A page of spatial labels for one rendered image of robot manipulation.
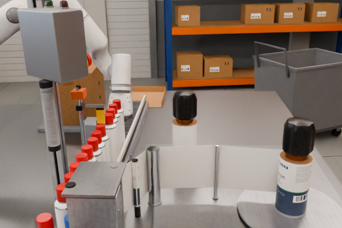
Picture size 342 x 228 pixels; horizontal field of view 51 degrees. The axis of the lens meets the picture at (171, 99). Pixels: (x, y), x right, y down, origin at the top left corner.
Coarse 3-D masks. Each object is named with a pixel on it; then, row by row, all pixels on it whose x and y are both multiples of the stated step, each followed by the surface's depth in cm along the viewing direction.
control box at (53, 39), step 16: (32, 16) 95; (48, 16) 91; (64, 16) 92; (80, 16) 96; (32, 32) 97; (48, 32) 92; (64, 32) 93; (80, 32) 97; (32, 48) 99; (48, 48) 94; (64, 48) 94; (80, 48) 98; (32, 64) 102; (48, 64) 96; (64, 64) 95; (80, 64) 99; (64, 80) 96
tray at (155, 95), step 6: (138, 90) 236; (144, 90) 236; (150, 90) 236; (156, 90) 235; (162, 90) 235; (132, 96) 227; (138, 96) 227; (150, 96) 226; (156, 96) 226; (162, 96) 226; (150, 102) 215; (156, 102) 215; (162, 102) 210
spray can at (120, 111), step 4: (112, 100) 144; (116, 100) 144; (120, 100) 144; (120, 104) 144; (120, 108) 144; (120, 112) 143; (120, 116) 144; (124, 124) 147; (124, 128) 147; (124, 132) 148; (124, 136) 148; (124, 140) 148
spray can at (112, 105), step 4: (112, 104) 139; (116, 104) 139; (116, 108) 138; (116, 112) 139; (116, 116) 139; (120, 120) 141; (120, 124) 141; (120, 128) 141; (120, 132) 142; (120, 136) 142; (120, 140) 143; (120, 144) 143; (120, 148) 143
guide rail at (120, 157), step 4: (144, 96) 201; (144, 100) 196; (140, 104) 188; (140, 108) 183; (136, 116) 173; (136, 120) 170; (132, 124) 163; (132, 128) 159; (128, 132) 155; (132, 132) 159; (128, 136) 151; (128, 140) 149; (124, 144) 144; (124, 148) 141; (120, 152) 138; (124, 152) 140; (120, 156) 134; (120, 160) 132
